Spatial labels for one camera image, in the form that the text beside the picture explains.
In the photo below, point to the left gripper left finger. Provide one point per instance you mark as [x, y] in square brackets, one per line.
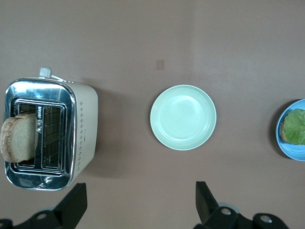
[71, 210]

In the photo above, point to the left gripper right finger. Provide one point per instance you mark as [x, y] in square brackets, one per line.
[209, 212]

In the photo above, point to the toasted bread slice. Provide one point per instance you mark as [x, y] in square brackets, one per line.
[20, 138]
[283, 133]

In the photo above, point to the green lettuce leaf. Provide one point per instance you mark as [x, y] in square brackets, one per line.
[295, 127]

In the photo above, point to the light green round plate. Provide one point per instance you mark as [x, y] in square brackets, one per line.
[183, 118]

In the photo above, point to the blue round plate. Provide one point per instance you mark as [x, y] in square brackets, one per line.
[291, 152]

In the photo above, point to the cream chrome toaster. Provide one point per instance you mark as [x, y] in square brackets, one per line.
[83, 124]

